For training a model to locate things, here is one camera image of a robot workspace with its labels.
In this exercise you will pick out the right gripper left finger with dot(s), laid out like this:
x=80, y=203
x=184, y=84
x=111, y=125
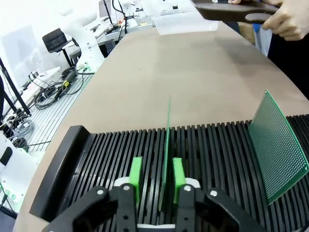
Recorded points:
x=101, y=207

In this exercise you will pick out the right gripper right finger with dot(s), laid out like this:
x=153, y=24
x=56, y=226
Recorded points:
x=212, y=210

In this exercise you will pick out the green perforated PCB board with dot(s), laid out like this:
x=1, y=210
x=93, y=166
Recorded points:
x=167, y=145
x=275, y=149

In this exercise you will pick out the dark brown serving tray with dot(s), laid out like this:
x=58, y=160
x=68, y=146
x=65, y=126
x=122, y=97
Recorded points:
x=224, y=12

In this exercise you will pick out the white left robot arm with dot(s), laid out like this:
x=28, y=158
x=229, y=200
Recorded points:
x=89, y=48

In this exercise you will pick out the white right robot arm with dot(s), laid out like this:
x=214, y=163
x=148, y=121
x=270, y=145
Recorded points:
x=14, y=174

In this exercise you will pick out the person's left hand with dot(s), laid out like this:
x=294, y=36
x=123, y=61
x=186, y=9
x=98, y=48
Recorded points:
x=289, y=19

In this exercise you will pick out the black slotted PCB rack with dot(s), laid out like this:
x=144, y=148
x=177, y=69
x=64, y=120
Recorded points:
x=108, y=149

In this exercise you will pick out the aluminium base platform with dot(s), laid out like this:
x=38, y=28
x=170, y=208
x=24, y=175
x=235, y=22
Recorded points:
x=60, y=116

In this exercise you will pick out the black tripod leg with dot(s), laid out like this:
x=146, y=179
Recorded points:
x=14, y=91

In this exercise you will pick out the person in black t-shirt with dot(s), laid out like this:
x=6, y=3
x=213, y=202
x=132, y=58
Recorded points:
x=297, y=62

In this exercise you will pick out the black office chair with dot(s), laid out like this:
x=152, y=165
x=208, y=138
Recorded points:
x=54, y=39

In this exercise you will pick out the clear plastic storage box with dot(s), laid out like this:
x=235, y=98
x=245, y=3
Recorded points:
x=183, y=26

